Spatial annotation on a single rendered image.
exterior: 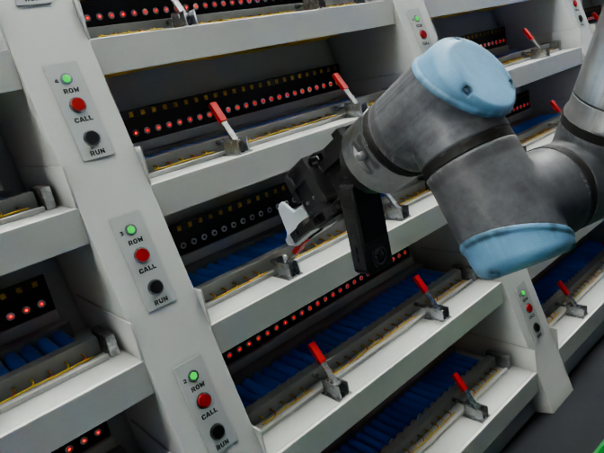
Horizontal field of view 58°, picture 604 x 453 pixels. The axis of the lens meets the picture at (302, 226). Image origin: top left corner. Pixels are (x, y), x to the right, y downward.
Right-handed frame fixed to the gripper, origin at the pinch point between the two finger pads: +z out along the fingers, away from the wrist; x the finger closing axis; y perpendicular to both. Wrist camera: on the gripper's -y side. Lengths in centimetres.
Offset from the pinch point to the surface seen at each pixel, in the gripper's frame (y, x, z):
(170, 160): 19.8, 8.5, 5.9
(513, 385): -42, -38, 15
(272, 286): -3.4, 3.8, 6.0
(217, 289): 0.2, 10.0, 9.9
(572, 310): -40, -69, 16
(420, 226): -6.2, -29.0, 5.5
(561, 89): 8, -115, 11
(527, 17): 31, -115, 7
